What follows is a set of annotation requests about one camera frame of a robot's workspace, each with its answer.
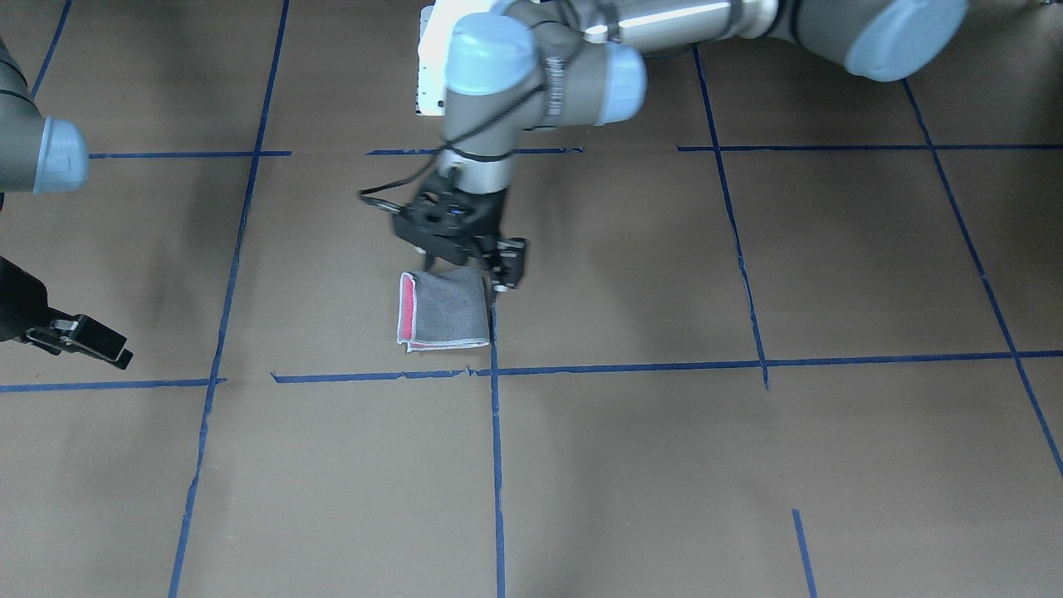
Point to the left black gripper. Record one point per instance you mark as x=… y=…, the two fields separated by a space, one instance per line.
x=490 y=218

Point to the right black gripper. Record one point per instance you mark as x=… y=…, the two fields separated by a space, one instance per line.
x=18 y=306

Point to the pink towel white trim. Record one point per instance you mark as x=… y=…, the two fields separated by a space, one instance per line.
x=442 y=311

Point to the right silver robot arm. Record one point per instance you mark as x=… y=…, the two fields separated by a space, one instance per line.
x=44 y=155

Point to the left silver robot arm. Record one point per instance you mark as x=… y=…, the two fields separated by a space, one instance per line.
x=494 y=70

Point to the white mounting pedestal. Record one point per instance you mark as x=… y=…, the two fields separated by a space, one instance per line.
x=437 y=22

